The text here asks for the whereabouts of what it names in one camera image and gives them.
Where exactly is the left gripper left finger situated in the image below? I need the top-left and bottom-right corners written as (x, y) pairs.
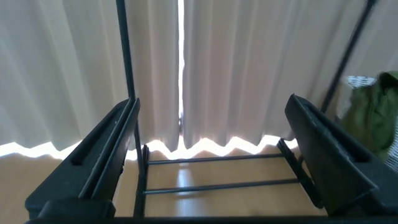
top-left (24, 98), bottom-right (141, 218)

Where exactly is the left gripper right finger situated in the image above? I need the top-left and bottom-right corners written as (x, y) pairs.
top-left (284, 93), bottom-right (398, 216)

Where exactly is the white laundry basket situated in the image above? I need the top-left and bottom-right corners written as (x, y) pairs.
top-left (345, 75), bottom-right (398, 174)

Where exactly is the black clothes rack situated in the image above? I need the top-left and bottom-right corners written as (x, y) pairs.
top-left (115, 0), bottom-right (379, 218)

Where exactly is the green garment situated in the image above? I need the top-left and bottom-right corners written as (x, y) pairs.
top-left (340, 70), bottom-right (398, 161)

